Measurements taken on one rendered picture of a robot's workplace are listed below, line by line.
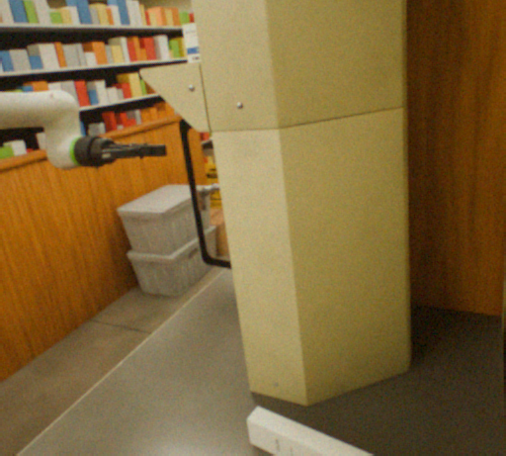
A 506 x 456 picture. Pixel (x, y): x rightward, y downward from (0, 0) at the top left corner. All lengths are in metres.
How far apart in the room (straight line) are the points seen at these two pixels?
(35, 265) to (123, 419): 2.10
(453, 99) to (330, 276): 0.42
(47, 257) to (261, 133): 2.43
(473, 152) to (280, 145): 0.45
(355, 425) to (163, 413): 0.32
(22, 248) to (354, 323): 2.31
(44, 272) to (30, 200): 0.44
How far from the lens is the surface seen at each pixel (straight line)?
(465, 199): 0.97
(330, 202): 0.67
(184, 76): 0.68
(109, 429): 0.88
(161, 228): 2.98
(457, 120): 0.93
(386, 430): 0.79
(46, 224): 2.92
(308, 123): 0.63
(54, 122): 1.43
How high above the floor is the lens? 1.50
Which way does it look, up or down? 18 degrees down
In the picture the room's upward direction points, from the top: 7 degrees counter-clockwise
